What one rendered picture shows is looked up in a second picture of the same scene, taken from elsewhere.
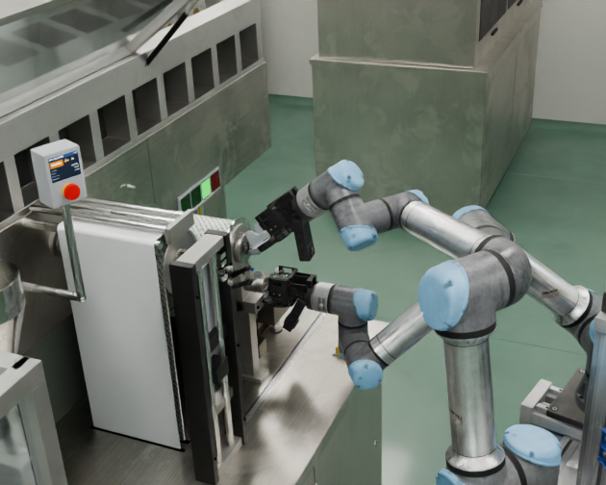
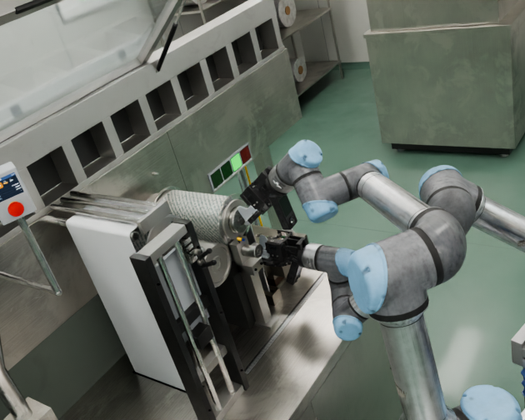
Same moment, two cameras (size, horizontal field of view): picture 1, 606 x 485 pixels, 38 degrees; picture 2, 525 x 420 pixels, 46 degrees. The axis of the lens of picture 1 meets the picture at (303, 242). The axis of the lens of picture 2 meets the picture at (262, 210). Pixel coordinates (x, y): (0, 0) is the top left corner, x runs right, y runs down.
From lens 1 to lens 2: 0.64 m
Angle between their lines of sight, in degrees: 16
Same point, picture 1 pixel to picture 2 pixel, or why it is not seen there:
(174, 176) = (202, 157)
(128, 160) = (149, 152)
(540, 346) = not seen: outside the picture
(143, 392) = (157, 349)
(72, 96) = (81, 109)
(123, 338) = (132, 308)
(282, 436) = (278, 382)
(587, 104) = not seen: outside the picture
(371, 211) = (329, 185)
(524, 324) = not seen: outside the picture
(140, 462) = (162, 406)
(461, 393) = (399, 369)
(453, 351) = (386, 331)
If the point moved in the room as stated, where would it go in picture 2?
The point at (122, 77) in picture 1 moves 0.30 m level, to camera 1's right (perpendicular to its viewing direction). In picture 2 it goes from (132, 85) to (227, 67)
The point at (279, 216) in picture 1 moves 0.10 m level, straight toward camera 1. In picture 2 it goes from (258, 193) to (252, 213)
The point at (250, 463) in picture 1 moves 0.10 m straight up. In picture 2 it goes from (247, 408) to (237, 382)
